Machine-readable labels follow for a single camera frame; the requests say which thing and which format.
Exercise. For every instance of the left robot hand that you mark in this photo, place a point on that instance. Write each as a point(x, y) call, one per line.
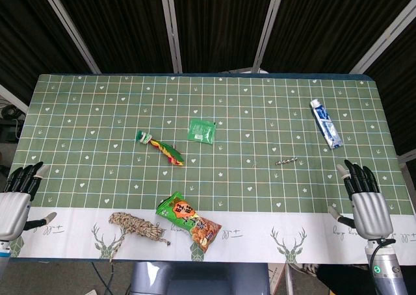
point(13, 207)

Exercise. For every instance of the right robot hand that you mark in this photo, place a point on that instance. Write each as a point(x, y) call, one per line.
point(370, 213)

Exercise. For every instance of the silver metal bead chain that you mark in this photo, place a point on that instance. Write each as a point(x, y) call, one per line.
point(290, 161)

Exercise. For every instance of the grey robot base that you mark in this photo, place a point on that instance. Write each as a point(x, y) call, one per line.
point(200, 278)

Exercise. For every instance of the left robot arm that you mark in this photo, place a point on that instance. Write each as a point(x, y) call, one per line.
point(2, 259)

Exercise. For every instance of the black white shoe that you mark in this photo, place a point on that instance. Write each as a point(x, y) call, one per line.
point(305, 269)

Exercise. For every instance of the blue white toothpaste tube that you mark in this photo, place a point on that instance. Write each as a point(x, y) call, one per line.
point(326, 124)

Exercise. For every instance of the green grid tablecloth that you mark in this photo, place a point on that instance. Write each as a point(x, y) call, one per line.
point(208, 165)

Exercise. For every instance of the green orange snack bag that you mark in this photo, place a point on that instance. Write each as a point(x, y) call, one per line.
point(188, 220)

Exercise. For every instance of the green sachet packet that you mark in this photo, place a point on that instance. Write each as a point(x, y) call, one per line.
point(201, 130)

